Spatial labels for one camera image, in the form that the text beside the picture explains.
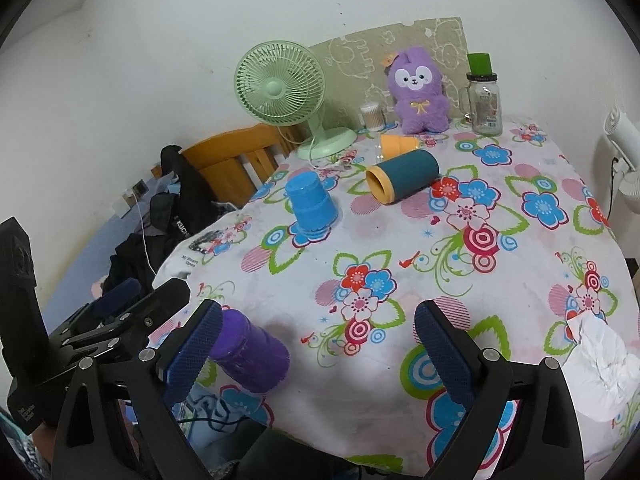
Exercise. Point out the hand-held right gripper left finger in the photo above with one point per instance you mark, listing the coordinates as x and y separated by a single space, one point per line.
194 355

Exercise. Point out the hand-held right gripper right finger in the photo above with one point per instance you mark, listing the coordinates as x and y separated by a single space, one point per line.
445 355

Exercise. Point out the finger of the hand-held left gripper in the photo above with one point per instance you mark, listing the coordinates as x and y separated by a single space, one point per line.
122 292
160 297

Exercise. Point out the teal cup with orange rim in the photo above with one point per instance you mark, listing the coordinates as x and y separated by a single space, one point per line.
407 172

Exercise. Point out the person's left forearm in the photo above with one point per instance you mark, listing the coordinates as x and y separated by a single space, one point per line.
20 455

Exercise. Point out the purple plastic cup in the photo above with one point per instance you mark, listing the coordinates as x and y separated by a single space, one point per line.
252 357

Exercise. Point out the blue plastic cup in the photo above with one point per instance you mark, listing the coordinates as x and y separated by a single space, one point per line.
310 205

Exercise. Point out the orange plastic cup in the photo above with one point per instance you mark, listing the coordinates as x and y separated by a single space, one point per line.
397 144

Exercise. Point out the black jacket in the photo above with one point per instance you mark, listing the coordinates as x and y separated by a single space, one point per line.
175 210

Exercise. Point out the person's dark pants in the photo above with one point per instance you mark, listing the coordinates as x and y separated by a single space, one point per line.
280 455

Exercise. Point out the floral tablecloth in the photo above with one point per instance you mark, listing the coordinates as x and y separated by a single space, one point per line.
350 245

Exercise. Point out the crumpled white tissue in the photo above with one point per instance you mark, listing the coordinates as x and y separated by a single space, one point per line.
600 365

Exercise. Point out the wooden chair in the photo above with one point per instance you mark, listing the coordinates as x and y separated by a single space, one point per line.
220 152

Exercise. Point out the green desk fan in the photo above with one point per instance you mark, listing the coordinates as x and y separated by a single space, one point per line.
280 85

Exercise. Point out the cotton swab container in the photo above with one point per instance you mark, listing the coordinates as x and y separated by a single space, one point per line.
372 117

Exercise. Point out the glass bottle with green cap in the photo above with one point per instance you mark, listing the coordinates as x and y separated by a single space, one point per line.
484 107

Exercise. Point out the purple plush toy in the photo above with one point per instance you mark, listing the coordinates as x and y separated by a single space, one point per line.
417 105

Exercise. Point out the white fan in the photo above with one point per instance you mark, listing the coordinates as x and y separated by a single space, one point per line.
622 127

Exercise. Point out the green patterned cushion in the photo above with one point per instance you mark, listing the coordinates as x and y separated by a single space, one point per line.
360 55

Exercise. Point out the wall socket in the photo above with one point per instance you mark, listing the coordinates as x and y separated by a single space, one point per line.
140 188

